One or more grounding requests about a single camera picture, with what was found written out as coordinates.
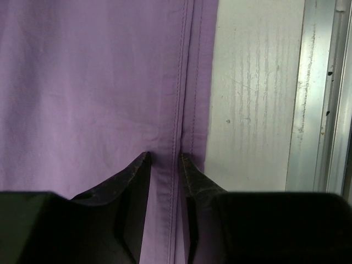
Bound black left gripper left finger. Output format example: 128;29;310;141
1;152;151;263

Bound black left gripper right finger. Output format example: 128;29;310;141
180;153;351;263

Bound purple trousers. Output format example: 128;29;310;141
1;1;218;263

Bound aluminium frame rail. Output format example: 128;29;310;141
285;1;351;195

